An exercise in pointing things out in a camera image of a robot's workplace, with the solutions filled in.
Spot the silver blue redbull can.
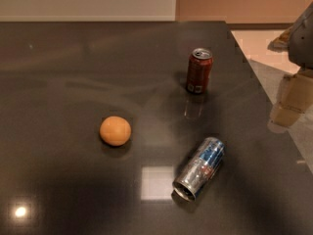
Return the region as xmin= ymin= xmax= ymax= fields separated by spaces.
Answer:
xmin=172 ymin=137 xmax=225 ymax=202

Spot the red soda can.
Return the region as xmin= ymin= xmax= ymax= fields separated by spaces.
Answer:
xmin=186 ymin=48 xmax=213 ymax=94

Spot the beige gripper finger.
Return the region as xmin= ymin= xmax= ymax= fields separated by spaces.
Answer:
xmin=270 ymin=68 xmax=313 ymax=127

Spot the orange ball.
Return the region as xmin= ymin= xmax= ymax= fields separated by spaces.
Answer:
xmin=100 ymin=117 xmax=131 ymax=146

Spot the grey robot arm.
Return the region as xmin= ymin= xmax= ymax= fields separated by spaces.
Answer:
xmin=269 ymin=3 xmax=313 ymax=129

